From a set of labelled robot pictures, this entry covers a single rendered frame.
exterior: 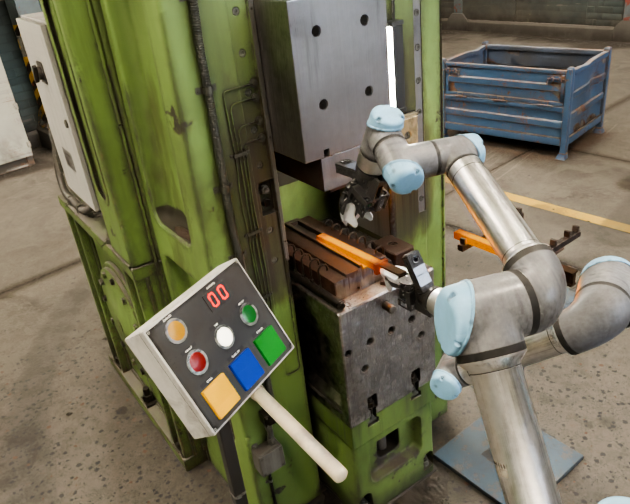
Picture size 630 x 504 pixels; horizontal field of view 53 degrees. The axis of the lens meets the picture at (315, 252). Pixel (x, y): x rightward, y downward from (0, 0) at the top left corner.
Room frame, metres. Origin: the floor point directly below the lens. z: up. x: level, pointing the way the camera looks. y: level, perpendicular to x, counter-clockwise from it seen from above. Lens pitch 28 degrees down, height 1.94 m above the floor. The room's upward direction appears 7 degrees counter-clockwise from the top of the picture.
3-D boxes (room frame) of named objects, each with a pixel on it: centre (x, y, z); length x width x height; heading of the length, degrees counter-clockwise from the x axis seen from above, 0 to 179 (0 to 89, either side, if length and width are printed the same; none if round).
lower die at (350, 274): (1.80, -0.02, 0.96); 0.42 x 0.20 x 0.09; 32
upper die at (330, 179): (1.80, -0.02, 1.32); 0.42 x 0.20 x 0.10; 32
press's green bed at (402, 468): (1.84, -0.06, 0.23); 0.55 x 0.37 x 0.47; 32
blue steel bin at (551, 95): (5.31, -1.92, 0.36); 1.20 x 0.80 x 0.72; 44
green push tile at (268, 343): (1.27, 0.14, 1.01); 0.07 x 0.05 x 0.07; 147
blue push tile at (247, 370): (1.19, 0.20, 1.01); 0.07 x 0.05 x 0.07; 147
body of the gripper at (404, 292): (1.44, -0.27, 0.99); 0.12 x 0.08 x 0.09; 32
